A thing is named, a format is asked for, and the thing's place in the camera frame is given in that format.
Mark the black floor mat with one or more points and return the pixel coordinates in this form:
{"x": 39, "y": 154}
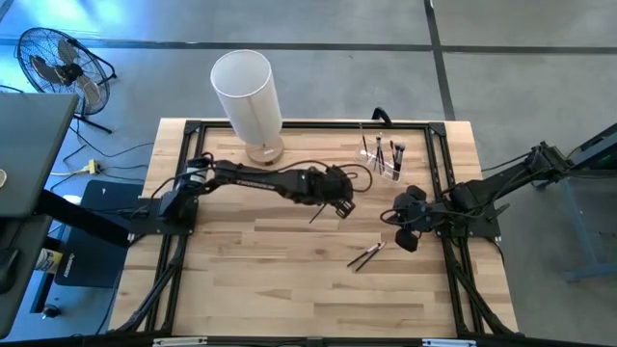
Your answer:
{"x": 91, "y": 260}

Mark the white yellow canister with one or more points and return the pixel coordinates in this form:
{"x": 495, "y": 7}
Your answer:
{"x": 47, "y": 260}

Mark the black floor fan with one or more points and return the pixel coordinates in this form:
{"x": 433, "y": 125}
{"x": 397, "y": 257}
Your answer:
{"x": 62, "y": 72}

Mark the white bracket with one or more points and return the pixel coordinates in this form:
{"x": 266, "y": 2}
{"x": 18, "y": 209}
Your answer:
{"x": 449, "y": 342}
{"x": 179, "y": 341}

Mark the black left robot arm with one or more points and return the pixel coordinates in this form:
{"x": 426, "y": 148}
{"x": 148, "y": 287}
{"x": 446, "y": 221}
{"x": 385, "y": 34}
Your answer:
{"x": 250, "y": 178}

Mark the yellow power plug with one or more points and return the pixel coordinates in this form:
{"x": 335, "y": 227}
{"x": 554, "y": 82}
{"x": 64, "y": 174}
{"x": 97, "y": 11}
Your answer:
{"x": 93, "y": 168}

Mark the grey metal table frame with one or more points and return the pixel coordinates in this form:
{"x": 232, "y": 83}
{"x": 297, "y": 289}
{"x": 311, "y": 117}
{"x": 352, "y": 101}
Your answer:
{"x": 576, "y": 231}

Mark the round tan disc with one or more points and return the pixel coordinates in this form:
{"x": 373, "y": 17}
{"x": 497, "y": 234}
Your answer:
{"x": 2, "y": 178}

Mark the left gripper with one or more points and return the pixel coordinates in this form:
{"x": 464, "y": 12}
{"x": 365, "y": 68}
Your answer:
{"x": 328, "y": 185}

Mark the black clamp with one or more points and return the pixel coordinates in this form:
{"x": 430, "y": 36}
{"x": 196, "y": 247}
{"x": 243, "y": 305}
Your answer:
{"x": 382, "y": 114}

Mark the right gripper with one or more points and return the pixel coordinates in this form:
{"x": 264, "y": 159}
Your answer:
{"x": 417, "y": 214}

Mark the white shade wooden base lamp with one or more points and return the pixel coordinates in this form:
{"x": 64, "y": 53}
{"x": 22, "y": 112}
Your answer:
{"x": 248, "y": 96}

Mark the black caster wheel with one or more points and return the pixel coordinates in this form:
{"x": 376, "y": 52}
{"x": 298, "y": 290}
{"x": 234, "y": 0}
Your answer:
{"x": 50, "y": 311}

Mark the dark grey desk panel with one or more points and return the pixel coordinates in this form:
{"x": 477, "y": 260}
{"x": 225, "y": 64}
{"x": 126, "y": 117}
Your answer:
{"x": 26, "y": 231}

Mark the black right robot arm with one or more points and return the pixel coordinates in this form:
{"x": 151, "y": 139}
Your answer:
{"x": 506, "y": 178}

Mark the black aluminium table frame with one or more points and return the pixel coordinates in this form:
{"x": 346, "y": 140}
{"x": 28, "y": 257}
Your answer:
{"x": 313, "y": 125}

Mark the clear acrylic organizer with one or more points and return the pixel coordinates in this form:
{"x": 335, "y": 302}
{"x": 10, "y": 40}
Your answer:
{"x": 365, "y": 156}

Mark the black desk leg beam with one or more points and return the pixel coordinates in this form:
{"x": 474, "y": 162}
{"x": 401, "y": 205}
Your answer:
{"x": 82, "y": 219}

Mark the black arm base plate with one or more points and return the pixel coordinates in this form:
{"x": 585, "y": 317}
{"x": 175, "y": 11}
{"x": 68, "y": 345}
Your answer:
{"x": 149, "y": 219}
{"x": 482, "y": 229}

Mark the grey desk top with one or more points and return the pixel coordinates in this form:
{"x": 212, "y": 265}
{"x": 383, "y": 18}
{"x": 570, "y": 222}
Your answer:
{"x": 34, "y": 149}

